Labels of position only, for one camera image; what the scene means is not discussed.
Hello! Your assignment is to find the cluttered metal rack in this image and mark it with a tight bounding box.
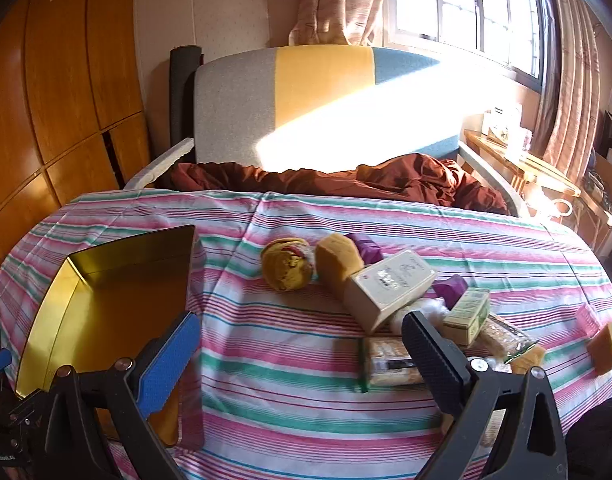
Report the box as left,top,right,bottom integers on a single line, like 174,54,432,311
581,75,612,241

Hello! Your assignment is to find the small white printed box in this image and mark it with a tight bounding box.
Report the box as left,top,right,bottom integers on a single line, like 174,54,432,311
508,127,535,153

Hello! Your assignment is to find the clear cracker packet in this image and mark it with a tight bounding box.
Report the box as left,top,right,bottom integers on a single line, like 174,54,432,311
358,335,427,393

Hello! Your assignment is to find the wooden wardrobe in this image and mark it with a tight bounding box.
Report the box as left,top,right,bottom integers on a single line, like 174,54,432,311
0,0,154,281

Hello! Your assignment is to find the beige patterned curtain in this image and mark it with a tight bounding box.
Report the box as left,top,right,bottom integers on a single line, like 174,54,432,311
533,0,604,186
288,0,391,47

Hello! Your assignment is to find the wooden side table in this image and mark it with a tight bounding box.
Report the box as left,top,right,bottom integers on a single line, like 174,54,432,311
463,129,582,201

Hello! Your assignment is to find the person's dark clothing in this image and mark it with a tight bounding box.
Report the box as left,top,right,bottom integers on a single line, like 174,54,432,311
566,395,612,480

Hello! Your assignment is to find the brown blanket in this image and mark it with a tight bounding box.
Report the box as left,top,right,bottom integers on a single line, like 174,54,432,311
171,152,512,217

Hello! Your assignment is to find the clear snack packet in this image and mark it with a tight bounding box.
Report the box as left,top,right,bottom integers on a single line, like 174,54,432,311
478,312,537,361

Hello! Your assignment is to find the barred window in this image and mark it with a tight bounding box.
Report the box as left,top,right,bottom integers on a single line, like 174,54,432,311
383,0,557,81

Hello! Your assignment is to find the yellow knitted ball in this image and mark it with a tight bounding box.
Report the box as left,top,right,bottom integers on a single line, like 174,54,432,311
261,237,317,292

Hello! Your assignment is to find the grey yellow blue armchair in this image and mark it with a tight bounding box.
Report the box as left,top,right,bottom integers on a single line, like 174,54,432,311
126,45,529,218

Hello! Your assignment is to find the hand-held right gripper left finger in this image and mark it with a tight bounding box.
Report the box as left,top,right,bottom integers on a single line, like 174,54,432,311
36,310,203,480

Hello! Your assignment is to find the green white small box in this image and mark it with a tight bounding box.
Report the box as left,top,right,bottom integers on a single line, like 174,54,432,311
442,287,492,347

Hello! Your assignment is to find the beige cardboard box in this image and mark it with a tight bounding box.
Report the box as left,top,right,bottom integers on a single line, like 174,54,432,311
343,249,437,333

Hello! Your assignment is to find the striped pink green bed sheet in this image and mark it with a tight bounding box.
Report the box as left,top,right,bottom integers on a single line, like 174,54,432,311
0,190,612,480

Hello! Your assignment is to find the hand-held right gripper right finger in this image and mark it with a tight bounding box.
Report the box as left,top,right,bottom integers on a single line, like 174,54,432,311
401,310,569,480

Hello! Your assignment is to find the gold metal tin tray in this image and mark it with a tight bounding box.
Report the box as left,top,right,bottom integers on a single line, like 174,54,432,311
14,225,197,448

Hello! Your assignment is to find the large yellow sponge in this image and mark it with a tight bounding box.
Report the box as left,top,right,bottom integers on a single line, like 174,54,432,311
314,232,365,301

